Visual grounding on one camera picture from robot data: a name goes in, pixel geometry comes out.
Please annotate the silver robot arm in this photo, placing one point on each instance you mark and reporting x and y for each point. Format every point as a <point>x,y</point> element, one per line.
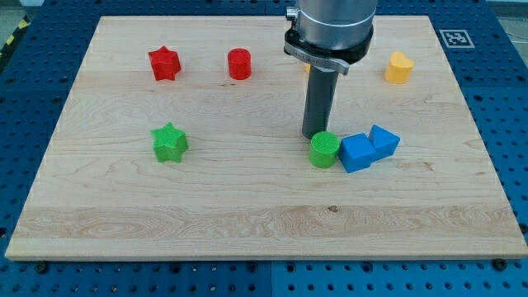
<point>330,34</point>

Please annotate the green star block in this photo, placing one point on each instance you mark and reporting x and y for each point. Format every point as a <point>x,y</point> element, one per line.
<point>169,143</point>

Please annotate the red star block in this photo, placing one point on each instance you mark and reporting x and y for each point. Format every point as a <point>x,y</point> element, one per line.
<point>165,63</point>

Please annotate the green cylinder block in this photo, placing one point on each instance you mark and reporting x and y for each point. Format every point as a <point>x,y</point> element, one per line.
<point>324,147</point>

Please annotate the wooden board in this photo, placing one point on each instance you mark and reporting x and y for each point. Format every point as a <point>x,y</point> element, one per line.
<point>245,189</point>

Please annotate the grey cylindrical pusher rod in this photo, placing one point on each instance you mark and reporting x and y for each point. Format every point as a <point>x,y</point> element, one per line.
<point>318,104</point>

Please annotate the red cylinder block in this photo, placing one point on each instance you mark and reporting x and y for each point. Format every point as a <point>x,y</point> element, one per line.
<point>240,63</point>

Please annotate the blue cube block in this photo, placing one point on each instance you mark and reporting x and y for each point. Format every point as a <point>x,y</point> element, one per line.
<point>356,152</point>

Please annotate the blue triangular block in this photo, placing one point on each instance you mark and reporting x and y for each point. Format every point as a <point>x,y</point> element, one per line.
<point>383,141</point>

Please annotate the yellow heart block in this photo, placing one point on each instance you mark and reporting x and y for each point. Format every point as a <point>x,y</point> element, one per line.
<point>399,69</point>

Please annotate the white fiducial marker tag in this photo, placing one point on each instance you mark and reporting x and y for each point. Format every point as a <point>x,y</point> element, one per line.
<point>456,39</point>

